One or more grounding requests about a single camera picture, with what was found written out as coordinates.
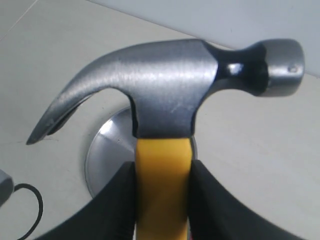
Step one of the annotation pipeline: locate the yellow black claw hammer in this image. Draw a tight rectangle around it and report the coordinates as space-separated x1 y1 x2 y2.
26 39 305 240

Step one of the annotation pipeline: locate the round stainless steel plate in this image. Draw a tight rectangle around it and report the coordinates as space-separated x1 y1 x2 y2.
84 106 199 200

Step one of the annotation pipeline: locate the black cable loop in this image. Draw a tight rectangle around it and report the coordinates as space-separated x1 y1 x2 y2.
12 183 44 240

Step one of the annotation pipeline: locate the grey box corner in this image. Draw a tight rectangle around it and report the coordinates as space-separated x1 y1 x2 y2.
0 170 14 207

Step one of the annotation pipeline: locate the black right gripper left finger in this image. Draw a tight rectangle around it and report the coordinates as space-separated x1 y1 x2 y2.
38 161 136 240

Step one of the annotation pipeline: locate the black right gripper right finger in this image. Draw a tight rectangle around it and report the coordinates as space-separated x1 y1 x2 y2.
187 159 320 240

